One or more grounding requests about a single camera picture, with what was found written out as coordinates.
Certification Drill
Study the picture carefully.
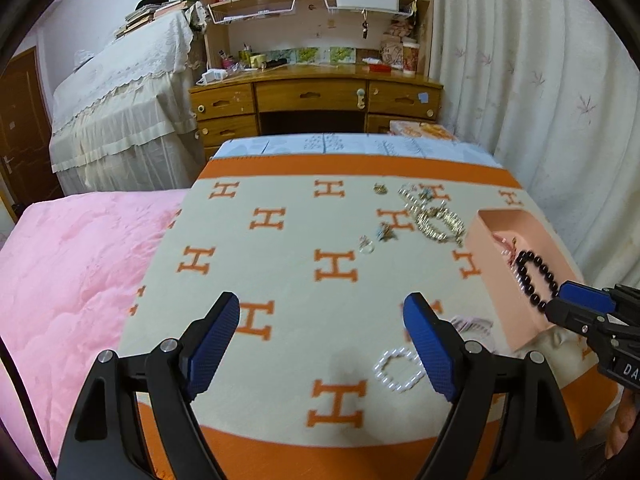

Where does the black cable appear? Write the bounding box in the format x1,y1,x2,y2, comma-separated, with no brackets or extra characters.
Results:
0,335,57,480

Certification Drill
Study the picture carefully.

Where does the pale blue printed bedsheet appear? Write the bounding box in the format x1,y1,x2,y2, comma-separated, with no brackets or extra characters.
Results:
210,132,506,171

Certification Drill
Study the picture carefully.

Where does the orange printed box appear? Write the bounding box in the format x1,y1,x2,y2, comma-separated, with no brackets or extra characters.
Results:
389,120,458,142

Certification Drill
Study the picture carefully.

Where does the gold and pink watch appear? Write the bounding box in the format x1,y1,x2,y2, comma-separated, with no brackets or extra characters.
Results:
494,232,519,267

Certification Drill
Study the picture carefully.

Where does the stack of flat books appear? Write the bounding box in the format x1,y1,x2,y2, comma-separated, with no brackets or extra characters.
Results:
115,0,198,37

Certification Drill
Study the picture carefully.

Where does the silver chain necklace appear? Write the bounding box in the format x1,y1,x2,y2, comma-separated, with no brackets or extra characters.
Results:
398,183,436,213

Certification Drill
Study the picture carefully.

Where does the wooden bookshelf hutch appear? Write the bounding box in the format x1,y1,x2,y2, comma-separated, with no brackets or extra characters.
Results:
199,0,433,76

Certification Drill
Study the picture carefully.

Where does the brown wooden door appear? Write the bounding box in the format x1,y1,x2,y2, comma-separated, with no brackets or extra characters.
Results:
0,46,63,221

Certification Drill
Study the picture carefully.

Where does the white wire basket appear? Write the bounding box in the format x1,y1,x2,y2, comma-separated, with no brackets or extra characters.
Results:
207,0,300,25
321,0,420,20

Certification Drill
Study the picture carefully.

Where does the white floral curtain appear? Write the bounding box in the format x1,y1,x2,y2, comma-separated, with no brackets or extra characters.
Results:
430,0,640,281

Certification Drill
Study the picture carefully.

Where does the pink quilt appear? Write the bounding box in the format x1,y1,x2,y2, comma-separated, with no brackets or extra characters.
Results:
0,190,186,480

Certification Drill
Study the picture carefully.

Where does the cream and orange printed blanket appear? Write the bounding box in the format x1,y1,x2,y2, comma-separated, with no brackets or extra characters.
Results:
120,152,621,480

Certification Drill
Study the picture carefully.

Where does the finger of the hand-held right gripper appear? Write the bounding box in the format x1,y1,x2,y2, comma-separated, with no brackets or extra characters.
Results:
558,281,617,312
544,299,608,335

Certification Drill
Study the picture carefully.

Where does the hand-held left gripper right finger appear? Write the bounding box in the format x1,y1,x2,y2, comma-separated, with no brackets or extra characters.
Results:
403,292,581,480

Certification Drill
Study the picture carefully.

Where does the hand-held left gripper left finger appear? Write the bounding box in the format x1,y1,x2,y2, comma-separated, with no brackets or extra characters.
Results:
55,291,241,480

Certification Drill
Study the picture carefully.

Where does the white pearl bracelet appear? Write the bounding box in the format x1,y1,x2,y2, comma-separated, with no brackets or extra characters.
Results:
371,347,426,391

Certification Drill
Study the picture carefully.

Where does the person's right hand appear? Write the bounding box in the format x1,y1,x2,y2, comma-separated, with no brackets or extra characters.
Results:
606,389,640,461

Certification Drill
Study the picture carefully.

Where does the lace-covered cabinet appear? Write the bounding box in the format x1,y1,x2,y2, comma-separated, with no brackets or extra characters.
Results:
49,7,211,193

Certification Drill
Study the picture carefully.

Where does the red and white paper cup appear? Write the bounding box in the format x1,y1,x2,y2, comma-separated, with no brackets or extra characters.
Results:
401,40,421,77

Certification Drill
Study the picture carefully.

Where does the pink jewelry tray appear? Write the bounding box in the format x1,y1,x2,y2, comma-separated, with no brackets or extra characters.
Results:
462,208,586,353

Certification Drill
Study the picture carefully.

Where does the black bead bracelet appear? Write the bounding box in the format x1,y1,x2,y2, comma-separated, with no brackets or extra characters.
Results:
515,251,561,313

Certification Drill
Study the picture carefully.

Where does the wooden desk with drawers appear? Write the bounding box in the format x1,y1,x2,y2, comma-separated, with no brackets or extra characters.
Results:
189,62,445,161

